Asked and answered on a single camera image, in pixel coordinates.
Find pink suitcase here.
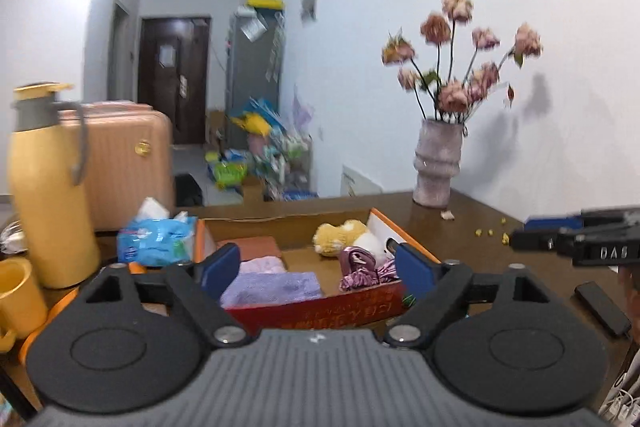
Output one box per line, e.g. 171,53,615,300
55,101,175,232

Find white plush toy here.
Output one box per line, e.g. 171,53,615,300
357,232,396,268

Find blue tissue pack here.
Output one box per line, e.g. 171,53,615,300
117,197,199,268

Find yellow thermos jug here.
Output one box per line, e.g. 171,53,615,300
9,82,101,291

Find green package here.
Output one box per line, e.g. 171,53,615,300
205,151,249,190

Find pink textured vase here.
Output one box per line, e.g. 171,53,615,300
412,118,465,210

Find blue and yellow bag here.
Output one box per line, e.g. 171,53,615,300
230,97,284,138

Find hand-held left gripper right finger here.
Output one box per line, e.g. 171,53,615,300
384,243,561,349

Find purple towel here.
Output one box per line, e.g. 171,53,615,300
220,272,324,309

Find grey refrigerator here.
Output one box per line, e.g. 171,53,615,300
226,9,286,140

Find black floor bag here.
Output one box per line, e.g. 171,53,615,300
174,173,204,207

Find black smartphone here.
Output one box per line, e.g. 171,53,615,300
574,282,632,338

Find purple dried flower bunch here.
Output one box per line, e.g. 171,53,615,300
292,86,316,128

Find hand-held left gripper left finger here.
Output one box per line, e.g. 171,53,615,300
75,243,249,348

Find white charging cable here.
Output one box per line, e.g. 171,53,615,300
600,372,640,424

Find scattered yellow petal bits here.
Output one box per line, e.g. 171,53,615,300
473,216,511,244

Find white panel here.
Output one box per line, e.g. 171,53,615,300
341,164,386,198

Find yellow plush toy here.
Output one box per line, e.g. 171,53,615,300
313,219,371,257

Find rack with bottles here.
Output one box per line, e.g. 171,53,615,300
250,129,314,200

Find dark wooden door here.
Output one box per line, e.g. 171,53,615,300
137,17,212,146

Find bunch of dried pink roses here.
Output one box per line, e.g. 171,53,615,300
381,0,544,124

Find red cardboard box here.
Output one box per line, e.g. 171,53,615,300
192,207,441,336

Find yellow mug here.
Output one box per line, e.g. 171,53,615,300
0,257,49,353

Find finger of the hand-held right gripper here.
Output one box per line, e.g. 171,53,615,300
523,215,584,232
508,229,560,253

